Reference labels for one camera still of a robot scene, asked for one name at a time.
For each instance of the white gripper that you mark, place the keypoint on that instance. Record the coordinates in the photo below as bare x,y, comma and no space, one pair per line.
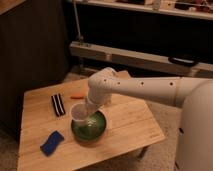
95,103

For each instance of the translucent white cup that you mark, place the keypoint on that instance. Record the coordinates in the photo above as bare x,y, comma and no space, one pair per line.
80,112

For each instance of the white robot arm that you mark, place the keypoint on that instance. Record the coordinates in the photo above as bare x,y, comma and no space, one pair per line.
193,95

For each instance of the green ceramic bowl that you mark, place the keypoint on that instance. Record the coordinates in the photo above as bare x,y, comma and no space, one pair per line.
92,129

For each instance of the orange carrot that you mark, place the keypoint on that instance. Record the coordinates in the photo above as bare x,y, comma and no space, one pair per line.
77,97

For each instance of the black white striped cloth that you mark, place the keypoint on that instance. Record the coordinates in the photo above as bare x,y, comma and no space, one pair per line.
58,105

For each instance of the long grey case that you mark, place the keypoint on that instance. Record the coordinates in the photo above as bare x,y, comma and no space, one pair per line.
139,60

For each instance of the blue sponge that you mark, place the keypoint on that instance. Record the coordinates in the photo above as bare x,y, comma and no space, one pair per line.
52,142

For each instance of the metal vertical pole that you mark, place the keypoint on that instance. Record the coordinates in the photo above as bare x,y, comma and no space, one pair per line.
79,35

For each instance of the small wooden table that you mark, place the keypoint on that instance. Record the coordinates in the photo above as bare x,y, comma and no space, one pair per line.
130,126

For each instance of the black case handle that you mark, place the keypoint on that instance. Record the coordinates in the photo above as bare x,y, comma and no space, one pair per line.
182,62

